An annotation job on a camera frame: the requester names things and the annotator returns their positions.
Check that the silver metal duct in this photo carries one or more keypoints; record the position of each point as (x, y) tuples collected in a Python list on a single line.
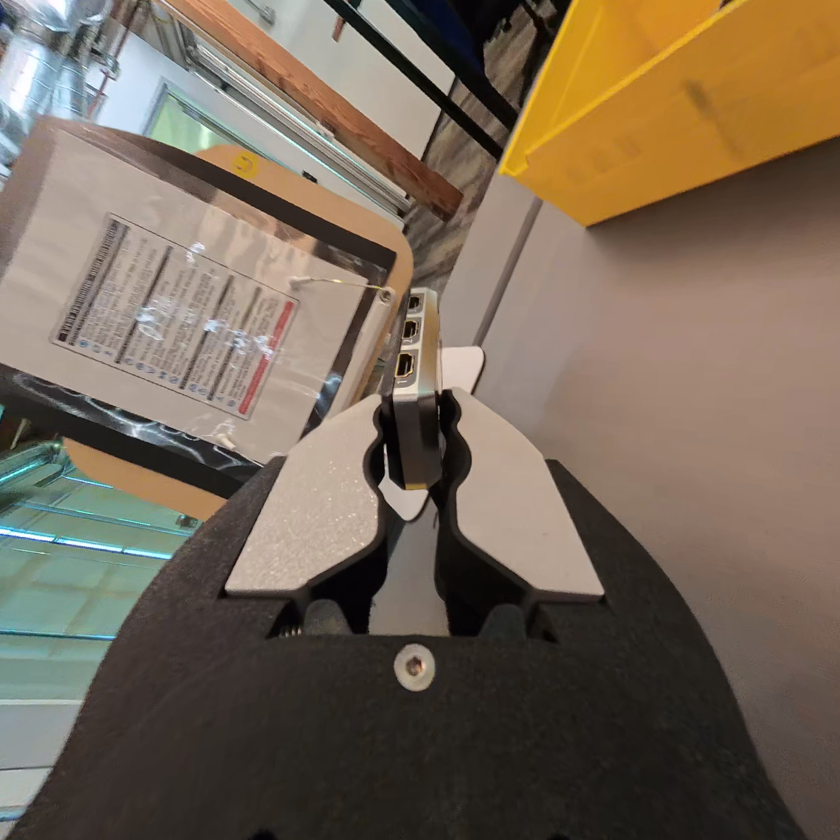
[(39, 65)]

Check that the glass partition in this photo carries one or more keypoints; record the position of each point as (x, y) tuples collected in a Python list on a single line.
[(59, 577)]

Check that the silver hdmi switch box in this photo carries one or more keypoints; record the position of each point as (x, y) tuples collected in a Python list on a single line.
[(428, 367)]

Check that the printed instruction label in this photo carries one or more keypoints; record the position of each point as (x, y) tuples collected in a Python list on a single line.
[(177, 315)]

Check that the black metal frame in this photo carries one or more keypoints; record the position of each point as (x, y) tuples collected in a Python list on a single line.
[(489, 92)]

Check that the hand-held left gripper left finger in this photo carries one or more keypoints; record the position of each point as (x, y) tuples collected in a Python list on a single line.
[(315, 512)]

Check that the brown wooden beam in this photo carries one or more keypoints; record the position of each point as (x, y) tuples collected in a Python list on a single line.
[(328, 111)]

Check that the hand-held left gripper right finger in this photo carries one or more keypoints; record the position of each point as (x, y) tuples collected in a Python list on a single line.
[(518, 518)]

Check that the yellow plastic bin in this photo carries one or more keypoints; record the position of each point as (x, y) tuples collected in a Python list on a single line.
[(656, 131)]

